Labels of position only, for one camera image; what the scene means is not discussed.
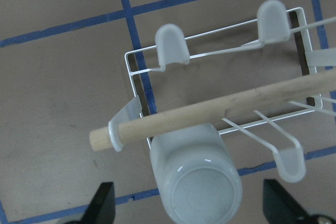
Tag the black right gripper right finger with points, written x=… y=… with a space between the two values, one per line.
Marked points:
x=280 y=207

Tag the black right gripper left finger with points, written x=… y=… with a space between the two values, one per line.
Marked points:
x=102 y=207

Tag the wooden rack dowel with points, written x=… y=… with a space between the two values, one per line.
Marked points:
x=127 y=126

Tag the white plastic ikea cup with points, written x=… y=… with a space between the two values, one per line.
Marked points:
x=195 y=175

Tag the white wire cup rack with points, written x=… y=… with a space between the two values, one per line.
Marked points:
x=273 y=28

